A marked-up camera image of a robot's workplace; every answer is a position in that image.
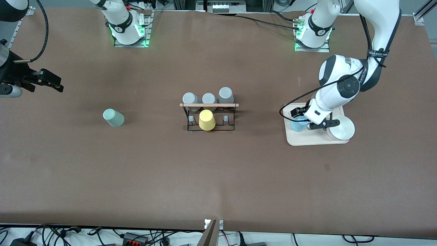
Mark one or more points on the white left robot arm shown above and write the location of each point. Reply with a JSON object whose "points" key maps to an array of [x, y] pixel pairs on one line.
{"points": [[385, 20]]}

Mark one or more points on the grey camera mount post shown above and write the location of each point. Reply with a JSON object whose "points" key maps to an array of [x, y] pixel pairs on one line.
{"points": [[209, 235]]}

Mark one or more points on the grey cup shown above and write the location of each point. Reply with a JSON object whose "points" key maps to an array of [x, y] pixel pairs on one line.
{"points": [[209, 98], [191, 99], [226, 95]]}

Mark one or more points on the pale green cup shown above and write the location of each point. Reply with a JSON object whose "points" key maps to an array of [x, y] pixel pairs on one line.
{"points": [[113, 118]]}

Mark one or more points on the aluminium frame profile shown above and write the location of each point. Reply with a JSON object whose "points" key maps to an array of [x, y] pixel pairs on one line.
{"points": [[30, 11], [418, 18]]}

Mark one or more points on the yellow cup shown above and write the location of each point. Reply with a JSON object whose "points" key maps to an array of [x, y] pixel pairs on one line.
{"points": [[207, 120]]}

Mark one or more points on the black power adapter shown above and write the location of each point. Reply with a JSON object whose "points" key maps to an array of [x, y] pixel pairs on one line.
{"points": [[24, 242]]}

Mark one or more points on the grey electrical box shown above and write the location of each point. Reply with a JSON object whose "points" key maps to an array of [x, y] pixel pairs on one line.
{"points": [[225, 7]]}

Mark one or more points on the beige tray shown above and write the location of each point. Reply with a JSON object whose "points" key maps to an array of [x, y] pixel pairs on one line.
{"points": [[307, 137]]}

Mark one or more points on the black plug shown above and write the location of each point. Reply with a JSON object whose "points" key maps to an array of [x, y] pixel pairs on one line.
{"points": [[241, 240]]}

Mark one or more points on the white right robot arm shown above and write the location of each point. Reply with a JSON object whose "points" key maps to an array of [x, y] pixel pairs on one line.
{"points": [[121, 17]]}

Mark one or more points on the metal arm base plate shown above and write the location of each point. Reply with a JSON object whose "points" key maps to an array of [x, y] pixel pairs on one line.
{"points": [[133, 45], [312, 50]]}

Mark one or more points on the white bowl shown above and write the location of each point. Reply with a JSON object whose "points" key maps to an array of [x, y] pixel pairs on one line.
{"points": [[341, 128]]}

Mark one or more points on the orange black connector block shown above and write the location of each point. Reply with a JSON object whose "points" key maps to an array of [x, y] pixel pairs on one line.
{"points": [[135, 238]]}

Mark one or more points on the pale blue cup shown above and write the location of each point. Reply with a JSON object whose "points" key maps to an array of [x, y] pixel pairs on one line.
{"points": [[298, 125]]}

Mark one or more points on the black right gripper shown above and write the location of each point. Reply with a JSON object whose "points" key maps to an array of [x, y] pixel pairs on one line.
{"points": [[13, 73]]}

